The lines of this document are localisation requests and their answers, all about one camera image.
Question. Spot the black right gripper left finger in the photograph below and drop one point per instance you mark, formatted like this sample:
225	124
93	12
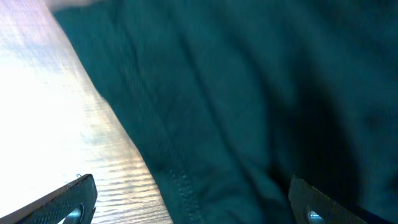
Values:
72	203

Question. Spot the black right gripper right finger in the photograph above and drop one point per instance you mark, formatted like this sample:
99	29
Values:
311	206

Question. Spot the black shorts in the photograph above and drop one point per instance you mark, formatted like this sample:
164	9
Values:
228	100

